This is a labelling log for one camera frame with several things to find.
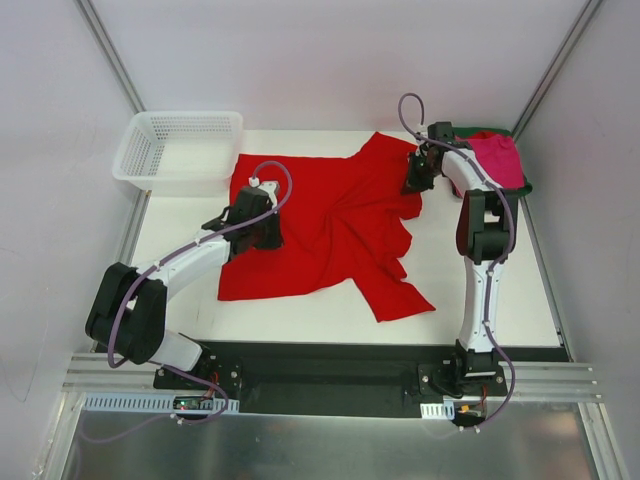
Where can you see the aluminium side rail left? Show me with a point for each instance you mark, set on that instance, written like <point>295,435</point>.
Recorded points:
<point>133,227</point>

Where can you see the folded red t shirt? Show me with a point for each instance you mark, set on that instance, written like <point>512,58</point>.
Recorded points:
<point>491,151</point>

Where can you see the aluminium side rail right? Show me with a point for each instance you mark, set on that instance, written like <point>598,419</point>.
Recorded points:
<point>544,274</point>

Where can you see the folded green t shirt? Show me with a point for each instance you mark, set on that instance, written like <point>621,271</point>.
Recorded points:
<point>527,188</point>

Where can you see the aluminium frame post right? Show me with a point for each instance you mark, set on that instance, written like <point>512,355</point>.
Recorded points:
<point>587,14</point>

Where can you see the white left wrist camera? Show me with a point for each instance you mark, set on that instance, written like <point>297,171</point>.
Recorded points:
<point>271,188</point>

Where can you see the aluminium frame post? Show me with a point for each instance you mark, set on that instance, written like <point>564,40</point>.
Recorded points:
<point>98,30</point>
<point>587,14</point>

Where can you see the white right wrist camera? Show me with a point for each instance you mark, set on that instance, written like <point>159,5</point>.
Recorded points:
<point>421,133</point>

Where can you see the aluminium frame post left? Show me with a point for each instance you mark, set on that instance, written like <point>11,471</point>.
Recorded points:
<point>98,30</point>

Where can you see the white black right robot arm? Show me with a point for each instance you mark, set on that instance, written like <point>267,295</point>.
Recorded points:
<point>485,237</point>

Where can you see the left white cable duct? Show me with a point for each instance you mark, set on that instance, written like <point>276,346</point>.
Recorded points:
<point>158,403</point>

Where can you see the red t shirt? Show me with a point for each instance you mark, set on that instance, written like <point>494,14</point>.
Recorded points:
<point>343,221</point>
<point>491,151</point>

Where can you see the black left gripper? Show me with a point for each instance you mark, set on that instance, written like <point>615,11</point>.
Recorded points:
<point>270,235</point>

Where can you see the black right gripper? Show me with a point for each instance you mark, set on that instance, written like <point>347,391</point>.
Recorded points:
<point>416,176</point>

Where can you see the right white cable duct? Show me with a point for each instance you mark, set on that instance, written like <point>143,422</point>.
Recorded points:
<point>438,411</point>

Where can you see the white cable duct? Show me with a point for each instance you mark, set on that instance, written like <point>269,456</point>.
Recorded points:
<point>438,411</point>
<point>158,403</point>

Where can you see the folded pink t shirt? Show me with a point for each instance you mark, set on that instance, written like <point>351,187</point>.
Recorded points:
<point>513,175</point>

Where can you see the aluminium side rail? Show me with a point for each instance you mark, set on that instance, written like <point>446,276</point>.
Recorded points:
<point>133,227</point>
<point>544,274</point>

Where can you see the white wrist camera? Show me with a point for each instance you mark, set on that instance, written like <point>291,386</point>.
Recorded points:
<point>421,133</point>
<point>271,188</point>

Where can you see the white perforated plastic basket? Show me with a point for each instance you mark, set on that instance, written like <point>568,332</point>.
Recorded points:
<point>180,153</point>

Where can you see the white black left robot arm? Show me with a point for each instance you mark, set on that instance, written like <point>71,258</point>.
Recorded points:
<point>128,315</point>

